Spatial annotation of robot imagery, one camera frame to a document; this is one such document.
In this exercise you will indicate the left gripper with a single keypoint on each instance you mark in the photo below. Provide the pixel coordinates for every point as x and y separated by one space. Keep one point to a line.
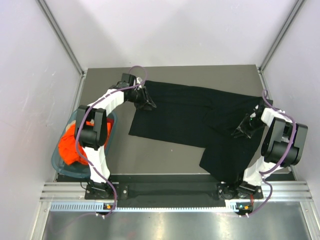
145 102

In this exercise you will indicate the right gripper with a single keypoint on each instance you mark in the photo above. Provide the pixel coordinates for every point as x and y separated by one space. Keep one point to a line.
242 131

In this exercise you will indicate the black t-shirt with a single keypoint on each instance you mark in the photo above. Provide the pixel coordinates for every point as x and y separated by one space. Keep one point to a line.
204 118

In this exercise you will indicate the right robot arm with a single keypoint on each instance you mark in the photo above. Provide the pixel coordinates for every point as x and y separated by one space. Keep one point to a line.
282 147

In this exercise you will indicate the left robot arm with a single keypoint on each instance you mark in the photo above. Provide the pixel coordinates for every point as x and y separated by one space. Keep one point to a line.
91 130

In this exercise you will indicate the beige garment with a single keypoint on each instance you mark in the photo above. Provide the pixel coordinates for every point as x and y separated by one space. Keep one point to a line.
72 123

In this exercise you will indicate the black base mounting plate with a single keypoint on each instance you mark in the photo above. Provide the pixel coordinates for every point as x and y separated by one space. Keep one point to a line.
164 190

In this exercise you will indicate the orange t-shirt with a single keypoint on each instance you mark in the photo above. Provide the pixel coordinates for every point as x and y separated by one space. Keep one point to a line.
67 145

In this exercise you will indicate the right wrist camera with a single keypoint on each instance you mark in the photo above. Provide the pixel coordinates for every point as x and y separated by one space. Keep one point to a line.
258 111

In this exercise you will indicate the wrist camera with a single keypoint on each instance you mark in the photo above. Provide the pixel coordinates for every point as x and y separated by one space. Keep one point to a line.
129 80
258 111

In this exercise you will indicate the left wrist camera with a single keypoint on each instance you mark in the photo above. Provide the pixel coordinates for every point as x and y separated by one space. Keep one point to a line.
129 80

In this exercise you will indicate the aluminium frame rail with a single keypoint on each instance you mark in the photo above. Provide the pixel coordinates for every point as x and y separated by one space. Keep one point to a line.
283 191

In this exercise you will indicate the left corner aluminium post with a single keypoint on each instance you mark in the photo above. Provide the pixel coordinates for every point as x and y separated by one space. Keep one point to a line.
59 34

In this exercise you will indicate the corner aluminium post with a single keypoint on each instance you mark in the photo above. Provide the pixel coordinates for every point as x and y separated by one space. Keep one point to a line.
297 6
59 34

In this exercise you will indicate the right corner aluminium post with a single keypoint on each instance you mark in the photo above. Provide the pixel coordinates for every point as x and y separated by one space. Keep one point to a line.
297 6

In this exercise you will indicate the slotted cable duct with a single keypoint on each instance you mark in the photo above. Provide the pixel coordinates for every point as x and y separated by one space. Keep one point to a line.
103 207

